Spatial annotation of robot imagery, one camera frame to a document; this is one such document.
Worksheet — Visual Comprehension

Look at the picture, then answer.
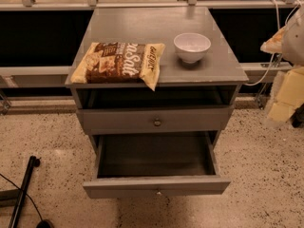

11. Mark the grey drawer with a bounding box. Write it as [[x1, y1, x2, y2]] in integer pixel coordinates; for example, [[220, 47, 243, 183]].
[[77, 106, 233, 135], [84, 132, 230, 199]]

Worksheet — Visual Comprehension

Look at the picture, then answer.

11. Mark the black floor cable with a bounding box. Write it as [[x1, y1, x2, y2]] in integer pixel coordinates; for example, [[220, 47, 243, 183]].
[[0, 173, 55, 228]]

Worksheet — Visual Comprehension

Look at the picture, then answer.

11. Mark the metal railing frame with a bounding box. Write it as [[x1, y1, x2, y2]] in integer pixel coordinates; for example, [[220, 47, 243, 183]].
[[0, 0, 304, 116]]

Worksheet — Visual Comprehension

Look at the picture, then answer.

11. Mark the brown yellow snack bag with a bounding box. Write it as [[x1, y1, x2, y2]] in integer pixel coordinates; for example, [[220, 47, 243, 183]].
[[70, 42, 165, 90]]

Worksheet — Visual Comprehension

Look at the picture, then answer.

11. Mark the white ceramic bowl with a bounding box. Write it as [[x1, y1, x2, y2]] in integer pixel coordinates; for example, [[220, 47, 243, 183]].
[[174, 32, 211, 64]]

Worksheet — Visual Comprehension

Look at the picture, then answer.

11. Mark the black metal stand leg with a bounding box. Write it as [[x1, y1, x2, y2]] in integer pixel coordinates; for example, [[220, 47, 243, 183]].
[[0, 156, 40, 228]]

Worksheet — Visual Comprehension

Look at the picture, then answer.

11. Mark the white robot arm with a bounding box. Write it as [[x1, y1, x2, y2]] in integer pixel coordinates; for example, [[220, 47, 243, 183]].
[[260, 7, 304, 122]]

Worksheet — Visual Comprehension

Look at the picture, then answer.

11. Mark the grey wooden drawer cabinet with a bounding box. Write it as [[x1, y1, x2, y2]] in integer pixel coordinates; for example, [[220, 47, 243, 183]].
[[66, 7, 248, 146]]

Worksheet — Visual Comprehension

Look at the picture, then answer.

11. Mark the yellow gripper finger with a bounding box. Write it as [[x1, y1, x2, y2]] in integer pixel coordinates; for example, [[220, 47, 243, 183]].
[[260, 28, 285, 53]]

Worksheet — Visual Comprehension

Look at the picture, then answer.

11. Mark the white cable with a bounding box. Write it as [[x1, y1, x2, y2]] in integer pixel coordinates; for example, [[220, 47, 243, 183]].
[[243, 0, 303, 87]]

